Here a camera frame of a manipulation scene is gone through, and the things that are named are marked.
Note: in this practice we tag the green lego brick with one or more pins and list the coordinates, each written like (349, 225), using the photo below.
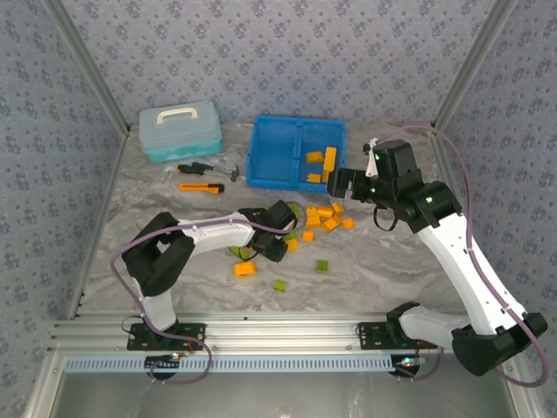
(237, 251)
(292, 236)
(300, 211)
(320, 269)
(280, 286)

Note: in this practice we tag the orange lego brick with hole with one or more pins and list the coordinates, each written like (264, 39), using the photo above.
(238, 271)

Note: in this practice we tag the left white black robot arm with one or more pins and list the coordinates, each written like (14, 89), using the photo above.
(217, 237)

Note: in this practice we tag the long orange lego brick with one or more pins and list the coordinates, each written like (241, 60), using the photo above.
(330, 161)

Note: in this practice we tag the blue divided plastic bin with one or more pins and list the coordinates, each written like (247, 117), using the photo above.
(270, 148)

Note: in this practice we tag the orange black utility knife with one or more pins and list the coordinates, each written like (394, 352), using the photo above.
(198, 187)

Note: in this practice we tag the light blue storage box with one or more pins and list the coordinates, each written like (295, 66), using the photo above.
(183, 135)

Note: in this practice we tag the small LED circuit board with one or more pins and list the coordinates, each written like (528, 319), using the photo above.
(159, 365)
(404, 366)

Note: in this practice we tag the aluminium mounting rail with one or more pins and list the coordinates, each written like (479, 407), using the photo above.
(278, 331)

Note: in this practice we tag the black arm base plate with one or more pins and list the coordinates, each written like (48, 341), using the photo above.
(370, 335)
(139, 341)

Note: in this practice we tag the aluminium frame post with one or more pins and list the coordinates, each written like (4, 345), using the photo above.
(473, 65)
(87, 65)

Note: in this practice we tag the aluminium side rail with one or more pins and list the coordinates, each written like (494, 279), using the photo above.
(99, 226)

